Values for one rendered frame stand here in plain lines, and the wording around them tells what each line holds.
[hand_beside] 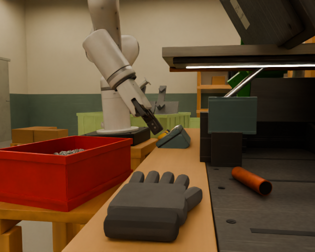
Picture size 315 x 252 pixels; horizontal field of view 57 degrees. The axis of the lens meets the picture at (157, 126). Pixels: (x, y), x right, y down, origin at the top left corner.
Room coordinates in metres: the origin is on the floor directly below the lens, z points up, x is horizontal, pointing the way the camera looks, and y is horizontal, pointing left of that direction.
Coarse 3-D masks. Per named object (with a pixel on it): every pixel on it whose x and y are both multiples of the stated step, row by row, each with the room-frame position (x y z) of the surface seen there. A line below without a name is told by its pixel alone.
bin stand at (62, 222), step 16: (112, 192) 0.72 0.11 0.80; (0, 208) 0.61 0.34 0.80; (16, 208) 0.61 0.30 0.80; (32, 208) 0.61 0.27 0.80; (80, 208) 0.61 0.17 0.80; (96, 208) 0.61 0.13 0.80; (0, 224) 0.61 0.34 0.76; (64, 224) 0.89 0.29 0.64; (80, 224) 0.59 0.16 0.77; (0, 240) 0.62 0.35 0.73; (16, 240) 0.64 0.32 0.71; (64, 240) 0.89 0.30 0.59
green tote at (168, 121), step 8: (88, 112) 1.92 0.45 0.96; (96, 112) 2.00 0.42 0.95; (184, 112) 1.86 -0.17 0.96; (80, 120) 1.81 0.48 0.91; (88, 120) 1.79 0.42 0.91; (96, 120) 1.76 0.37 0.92; (136, 120) 1.65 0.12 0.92; (160, 120) 1.59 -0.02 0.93; (168, 120) 1.60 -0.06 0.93; (176, 120) 1.71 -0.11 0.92; (184, 120) 1.85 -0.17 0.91; (80, 128) 1.81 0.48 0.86; (88, 128) 1.79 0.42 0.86; (96, 128) 1.76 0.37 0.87; (168, 128) 1.60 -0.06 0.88; (152, 136) 1.61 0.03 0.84
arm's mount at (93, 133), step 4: (140, 128) 1.35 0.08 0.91; (144, 128) 1.34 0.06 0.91; (148, 128) 1.39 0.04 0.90; (92, 132) 1.32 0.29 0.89; (128, 132) 1.22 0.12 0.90; (132, 132) 1.21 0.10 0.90; (136, 132) 1.21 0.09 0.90; (140, 132) 1.26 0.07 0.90; (144, 132) 1.32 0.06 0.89; (148, 132) 1.38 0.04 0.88; (100, 136) 1.21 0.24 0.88; (104, 136) 1.20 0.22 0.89; (108, 136) 1.20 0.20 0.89; (112, 136) 1.19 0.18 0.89; (116, 136) 1.19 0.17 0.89; (120, 136) 1.19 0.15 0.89; (124, 136) 1.18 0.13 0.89; (128, 136) 1.18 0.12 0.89; (132, 136) 1.17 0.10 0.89; (136, 136) 1.21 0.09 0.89; (140, 136) 1.26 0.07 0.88; (144, 136) 1.32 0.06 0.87; (148, 136) 1.38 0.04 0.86; (136, 140) 1.21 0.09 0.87; (140, 140) 1.26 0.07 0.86; (144, 140) 1.32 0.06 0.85; (132, 144) 1.17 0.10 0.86; (136, 144) 1.20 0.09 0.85
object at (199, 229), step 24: (192, 144) 0.88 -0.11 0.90; (144, 168) 0.56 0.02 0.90; (168, 168) 0.56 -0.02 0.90; (192, 168) 0.56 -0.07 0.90; (96, 216) 0.32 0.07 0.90; (192, 216) 0.32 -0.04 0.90; (72, 240) 0.27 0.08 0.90; (96, 240) 0.27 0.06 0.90; (120, 240) 0.27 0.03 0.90; (144, 240) 0.27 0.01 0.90; (192, 240) 0.27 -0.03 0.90
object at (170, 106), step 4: (160, 88) 1.93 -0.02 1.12; (164, 88) 1.93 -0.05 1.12; (160, 92) 1.94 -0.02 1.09; (164, 92) 1.93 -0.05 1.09; (160, 96) 1.92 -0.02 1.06; (164, 96) 1.92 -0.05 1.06; (160, 100) 1.91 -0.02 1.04; (168, 104) 1.88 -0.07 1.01; (172, 104) 1.87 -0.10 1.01; (176, 104) 1.87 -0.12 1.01; (156, 108) 1.89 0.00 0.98; (164, 108) 1.88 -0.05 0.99; (168, 108) 1.87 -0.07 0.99; (172, 108) 1.86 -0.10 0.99; (176, 108) 1.85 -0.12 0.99; (156, 112) 1.88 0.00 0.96; (160, 112) 1.87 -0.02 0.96; (164, 112) 1.86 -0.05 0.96; (168, 112) 1.86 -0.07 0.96; (176, 112) 1.84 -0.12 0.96
